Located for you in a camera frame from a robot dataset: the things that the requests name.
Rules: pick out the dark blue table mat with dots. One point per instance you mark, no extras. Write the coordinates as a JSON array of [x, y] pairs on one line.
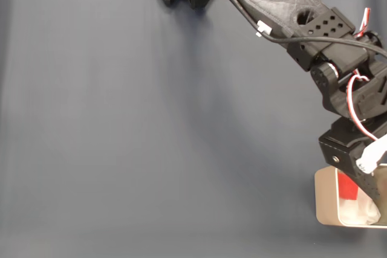
[[121, 119]]

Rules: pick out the beige rounded metal box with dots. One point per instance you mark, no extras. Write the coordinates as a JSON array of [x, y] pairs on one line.
[[325, 197]]

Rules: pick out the white crumpled tissue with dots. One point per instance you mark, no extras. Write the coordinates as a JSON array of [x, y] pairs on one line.
[[353, 212]]

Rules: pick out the white camera circuit board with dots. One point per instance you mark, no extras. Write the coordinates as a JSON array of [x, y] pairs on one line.
[[375, 153]]

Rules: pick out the red cube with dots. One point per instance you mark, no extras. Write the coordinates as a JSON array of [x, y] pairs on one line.
[[347, 187]]

